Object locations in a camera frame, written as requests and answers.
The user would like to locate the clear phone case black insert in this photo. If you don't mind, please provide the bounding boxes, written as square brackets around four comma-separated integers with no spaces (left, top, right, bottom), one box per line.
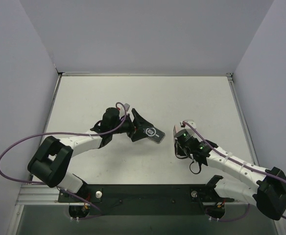
[144,127,166,144]

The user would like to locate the phone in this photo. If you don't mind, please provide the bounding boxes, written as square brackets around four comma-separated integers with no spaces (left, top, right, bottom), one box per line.
[173,124,184,140]

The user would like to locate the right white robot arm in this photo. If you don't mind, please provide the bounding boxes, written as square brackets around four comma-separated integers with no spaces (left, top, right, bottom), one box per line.
[173,128,286,220]

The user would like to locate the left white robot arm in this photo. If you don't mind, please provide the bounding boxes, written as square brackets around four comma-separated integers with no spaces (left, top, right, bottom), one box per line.
[27,107,159,202]

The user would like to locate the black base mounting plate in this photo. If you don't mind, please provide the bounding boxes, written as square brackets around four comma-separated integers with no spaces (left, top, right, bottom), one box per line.
[57,185,236,216]

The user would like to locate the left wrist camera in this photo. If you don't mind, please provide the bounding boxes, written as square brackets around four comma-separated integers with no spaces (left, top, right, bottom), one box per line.
[124,103,130,112]

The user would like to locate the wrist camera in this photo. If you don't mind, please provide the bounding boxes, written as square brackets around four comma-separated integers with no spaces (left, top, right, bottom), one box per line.
[124,103,130,112]
[182,120,197,130]

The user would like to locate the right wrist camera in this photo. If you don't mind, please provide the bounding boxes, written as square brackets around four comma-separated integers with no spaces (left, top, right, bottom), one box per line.
[182,120,197,130]

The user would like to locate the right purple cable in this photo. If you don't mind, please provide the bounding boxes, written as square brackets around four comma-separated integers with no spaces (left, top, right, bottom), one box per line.
[181,120,286,223]

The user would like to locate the purple cable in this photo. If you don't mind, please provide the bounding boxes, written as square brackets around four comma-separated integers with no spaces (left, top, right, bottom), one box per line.
[181,120,286,223]
[0,102,130,220]

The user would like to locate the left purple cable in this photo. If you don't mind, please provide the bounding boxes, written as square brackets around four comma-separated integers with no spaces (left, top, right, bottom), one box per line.
[0,102,130,220]

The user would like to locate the aluminium table frame rail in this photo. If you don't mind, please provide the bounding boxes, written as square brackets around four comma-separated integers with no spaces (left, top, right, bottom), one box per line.
[15,73,259,206]

